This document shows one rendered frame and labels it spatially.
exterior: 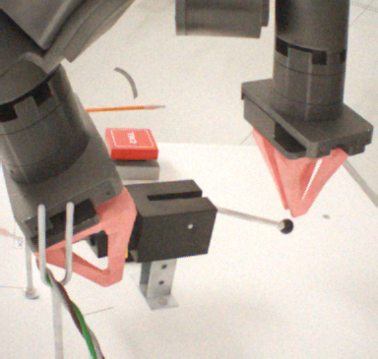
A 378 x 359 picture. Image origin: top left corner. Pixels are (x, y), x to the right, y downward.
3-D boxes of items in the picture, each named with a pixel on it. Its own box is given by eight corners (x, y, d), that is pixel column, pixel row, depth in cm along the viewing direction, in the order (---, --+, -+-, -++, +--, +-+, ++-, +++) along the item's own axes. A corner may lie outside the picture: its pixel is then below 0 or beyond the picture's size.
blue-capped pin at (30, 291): (41, 298, 42) (38, 209, 38) (24, 299, 41) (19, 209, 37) (36, 286, 43) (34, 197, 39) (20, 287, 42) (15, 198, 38)
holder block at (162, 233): (208, 254, 43) (219, 209, 41) (136, 264, 40) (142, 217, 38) (184, 222, 46) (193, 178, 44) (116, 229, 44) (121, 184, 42)
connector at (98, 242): (157, 243, 41) (157, 220, 40) (94, 260, 39) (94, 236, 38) (137, 220, 43) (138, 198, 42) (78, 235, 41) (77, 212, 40)
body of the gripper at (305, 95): (308, 167, 38) (318, 67, 34) (237, 103, 46) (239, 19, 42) (373, 149, 41) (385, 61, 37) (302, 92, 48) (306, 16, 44)
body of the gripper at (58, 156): (29, 247, 30) (-28, 148, 25) (4, 152, 38) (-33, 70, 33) (130, 199, 31) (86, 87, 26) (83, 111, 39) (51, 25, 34)
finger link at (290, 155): (278, 242, 44) (290, 136, 39) (235, 194, 50) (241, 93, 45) (343, 218, 47) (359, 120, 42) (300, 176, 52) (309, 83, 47)
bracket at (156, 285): (179, 307, 44) (189, 259, 42) (151, 311, 43) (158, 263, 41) (157, 271, 48) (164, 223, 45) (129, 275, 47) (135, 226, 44)
